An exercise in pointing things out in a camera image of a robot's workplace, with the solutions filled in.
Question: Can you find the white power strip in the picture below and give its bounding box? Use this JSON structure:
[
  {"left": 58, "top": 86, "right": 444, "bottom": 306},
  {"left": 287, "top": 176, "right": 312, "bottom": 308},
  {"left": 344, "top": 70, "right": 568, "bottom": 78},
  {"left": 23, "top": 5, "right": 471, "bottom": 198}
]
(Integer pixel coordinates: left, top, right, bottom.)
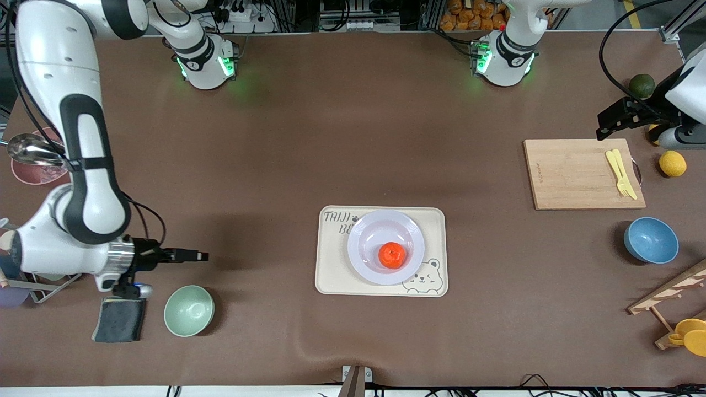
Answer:
[{"left": 212, "top": 0, "right": 277, "bottom": 34}]

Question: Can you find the yellow mug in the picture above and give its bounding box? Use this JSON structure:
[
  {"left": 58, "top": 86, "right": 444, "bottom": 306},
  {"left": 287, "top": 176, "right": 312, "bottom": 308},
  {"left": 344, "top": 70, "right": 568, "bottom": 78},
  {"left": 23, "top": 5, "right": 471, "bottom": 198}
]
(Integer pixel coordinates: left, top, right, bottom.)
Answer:
[{"left": 668, "top": 318, "right": 706, "bottom": 357}]

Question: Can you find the blue bowl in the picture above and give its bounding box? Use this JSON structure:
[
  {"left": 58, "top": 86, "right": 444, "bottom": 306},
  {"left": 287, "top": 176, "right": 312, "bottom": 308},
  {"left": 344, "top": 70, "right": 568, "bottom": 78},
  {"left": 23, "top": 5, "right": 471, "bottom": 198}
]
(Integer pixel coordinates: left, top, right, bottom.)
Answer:
[{"left": 624, "top": 217, "right": 680, "bottom": 265}]

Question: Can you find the silver metal scoop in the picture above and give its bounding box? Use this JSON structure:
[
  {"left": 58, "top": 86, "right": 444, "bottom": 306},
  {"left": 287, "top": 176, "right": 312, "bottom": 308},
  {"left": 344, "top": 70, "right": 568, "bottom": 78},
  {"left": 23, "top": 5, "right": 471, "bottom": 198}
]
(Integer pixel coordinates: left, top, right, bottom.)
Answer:
[{"left": 0, "top": 133, "right": 68, "bottom": 167}]

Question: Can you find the dark green lime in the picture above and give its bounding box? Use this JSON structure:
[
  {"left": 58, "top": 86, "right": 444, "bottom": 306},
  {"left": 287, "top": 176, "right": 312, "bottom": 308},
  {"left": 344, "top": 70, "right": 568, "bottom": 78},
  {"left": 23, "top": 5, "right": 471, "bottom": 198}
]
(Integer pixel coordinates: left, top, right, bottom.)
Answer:
[{"left": 629, "top": 73, "right": 656, "bottom": 100}]

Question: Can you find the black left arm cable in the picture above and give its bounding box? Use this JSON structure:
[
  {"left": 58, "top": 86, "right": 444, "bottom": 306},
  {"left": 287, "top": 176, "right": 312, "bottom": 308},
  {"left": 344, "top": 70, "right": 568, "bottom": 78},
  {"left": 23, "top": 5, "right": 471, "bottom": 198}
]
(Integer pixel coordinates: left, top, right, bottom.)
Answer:
[{"left": 600, "top": 0, "right": 665, "bottom": 114}]

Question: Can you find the orange fruit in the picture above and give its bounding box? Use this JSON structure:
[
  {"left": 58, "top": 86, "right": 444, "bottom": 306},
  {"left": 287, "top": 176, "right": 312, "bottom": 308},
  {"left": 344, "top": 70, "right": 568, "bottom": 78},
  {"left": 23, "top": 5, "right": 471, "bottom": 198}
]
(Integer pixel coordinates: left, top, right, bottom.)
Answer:
[{"left": 378, "top": 242, "right": 408, "bottom": 270}]

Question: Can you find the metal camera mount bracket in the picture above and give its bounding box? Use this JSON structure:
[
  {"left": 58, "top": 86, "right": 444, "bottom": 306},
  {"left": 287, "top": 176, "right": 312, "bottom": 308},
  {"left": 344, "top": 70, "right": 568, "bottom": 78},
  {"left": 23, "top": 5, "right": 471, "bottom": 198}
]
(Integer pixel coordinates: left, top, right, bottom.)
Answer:
[{"left": 338, "top": 365, "right": 373, "bottom": 397}]

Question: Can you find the grey wire cup rack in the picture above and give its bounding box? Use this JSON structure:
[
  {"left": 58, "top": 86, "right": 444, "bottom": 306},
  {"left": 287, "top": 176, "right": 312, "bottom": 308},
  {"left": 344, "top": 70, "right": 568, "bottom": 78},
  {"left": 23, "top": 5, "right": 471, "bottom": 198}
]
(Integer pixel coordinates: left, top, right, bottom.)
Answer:
[{"left": 0, "top": 218, "right": 83, "bottom": 304}]

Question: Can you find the pale green bowl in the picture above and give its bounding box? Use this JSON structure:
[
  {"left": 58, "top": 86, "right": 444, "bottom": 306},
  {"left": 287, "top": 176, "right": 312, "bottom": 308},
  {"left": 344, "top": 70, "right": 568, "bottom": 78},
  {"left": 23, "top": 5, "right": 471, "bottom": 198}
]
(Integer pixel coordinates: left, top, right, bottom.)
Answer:
[{"left": 164, "top": 285, "right": 215, "bottom": 337}]

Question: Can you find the purple cup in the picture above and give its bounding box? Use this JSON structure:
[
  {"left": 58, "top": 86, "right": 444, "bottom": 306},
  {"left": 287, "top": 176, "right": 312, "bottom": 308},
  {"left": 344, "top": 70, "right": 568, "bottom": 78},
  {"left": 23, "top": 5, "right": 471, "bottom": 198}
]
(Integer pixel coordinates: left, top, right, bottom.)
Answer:
[{"left": 0, "top": 287, "right": 30, "bottom": 308}]

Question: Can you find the pile of orange round items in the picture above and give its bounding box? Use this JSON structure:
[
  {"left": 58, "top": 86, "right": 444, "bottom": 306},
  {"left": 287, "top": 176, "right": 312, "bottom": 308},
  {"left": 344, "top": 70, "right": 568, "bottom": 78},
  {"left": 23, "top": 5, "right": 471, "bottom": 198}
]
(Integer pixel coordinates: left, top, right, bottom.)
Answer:
[{"left": 440, "top": 0, "right": 511, "bottom": 33}]

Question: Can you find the yellow plastic fork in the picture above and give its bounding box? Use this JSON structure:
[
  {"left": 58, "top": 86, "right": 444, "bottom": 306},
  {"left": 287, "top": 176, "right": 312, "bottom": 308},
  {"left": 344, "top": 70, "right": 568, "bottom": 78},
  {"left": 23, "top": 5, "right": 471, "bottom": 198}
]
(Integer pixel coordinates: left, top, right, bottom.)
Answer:
[{"left": 606, "top": 150, "right": 633, "bottom": 197}]

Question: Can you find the wooden peg rack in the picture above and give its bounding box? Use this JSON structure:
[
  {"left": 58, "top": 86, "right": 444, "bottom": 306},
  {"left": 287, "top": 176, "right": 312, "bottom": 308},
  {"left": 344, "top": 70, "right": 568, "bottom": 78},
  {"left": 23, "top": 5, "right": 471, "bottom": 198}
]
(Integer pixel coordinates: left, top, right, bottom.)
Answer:
[{"left": 627, "top": 259, "right": 706, "bottom": 351}]

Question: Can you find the blue cup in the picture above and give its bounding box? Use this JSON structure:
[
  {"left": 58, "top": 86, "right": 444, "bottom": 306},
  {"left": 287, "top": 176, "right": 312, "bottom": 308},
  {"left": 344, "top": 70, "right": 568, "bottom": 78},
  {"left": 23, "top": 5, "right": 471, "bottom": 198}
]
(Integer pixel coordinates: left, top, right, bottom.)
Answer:
[{"left": 0, "top": 255, "right": 22, "bottom": 281}]

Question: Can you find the wooden cutting board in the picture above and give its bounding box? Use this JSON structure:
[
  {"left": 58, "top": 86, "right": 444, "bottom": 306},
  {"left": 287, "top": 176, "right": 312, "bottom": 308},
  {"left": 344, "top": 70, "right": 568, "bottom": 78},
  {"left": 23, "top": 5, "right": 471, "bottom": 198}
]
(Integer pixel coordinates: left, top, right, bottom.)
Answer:
[{"left": 523, "top": 138, "right": 646, "bottom": 211}]

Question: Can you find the dark grey folded cloth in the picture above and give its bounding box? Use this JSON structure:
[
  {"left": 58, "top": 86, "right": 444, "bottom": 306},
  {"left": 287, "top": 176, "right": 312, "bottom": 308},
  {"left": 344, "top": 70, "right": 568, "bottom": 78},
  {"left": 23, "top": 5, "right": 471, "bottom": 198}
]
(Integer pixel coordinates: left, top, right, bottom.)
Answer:
[{"left": 92, "top": 297, "right": 147, "bottom": 343}]

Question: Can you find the cream bear print tray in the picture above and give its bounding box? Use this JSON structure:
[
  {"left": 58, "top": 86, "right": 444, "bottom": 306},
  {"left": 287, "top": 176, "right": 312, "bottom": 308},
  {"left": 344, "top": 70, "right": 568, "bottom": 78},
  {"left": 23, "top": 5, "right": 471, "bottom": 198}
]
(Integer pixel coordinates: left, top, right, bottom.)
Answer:
[{"left": 315, "top": 206, "right": 449, "bottom": 298}]

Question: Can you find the white round plate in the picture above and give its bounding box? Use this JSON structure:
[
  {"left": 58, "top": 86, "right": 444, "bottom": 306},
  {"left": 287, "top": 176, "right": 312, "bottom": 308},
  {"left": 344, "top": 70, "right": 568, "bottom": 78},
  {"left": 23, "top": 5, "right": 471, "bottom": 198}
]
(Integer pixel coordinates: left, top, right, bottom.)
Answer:
[{"left": 347, "top": 209, "right": 426, "bottom": 286}]

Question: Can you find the pink bowl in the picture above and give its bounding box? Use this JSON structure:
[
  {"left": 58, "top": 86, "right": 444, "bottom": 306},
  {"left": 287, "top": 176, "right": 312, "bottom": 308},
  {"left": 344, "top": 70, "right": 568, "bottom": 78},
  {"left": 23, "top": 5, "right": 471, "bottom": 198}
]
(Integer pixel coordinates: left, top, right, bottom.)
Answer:
[{"left": 11, "top": 127, "right": 71, "bottom": 186}]

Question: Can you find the black floor cable bundle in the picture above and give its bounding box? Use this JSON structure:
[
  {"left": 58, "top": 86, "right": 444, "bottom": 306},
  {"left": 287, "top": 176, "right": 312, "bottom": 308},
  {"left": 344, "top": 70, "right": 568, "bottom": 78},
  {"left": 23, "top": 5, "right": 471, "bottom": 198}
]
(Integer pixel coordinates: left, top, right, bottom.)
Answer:
[{"left": 518, "top": 374, "right": 706, "bottom": 397}]

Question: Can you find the yellow plastic knife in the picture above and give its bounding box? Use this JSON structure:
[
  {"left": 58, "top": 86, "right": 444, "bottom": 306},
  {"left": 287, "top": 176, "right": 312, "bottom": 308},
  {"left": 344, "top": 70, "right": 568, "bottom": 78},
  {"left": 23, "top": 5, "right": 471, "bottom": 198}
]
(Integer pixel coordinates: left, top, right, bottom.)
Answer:
[{"left": 612, "top": 149, "right": 639, "bottom": 201}]

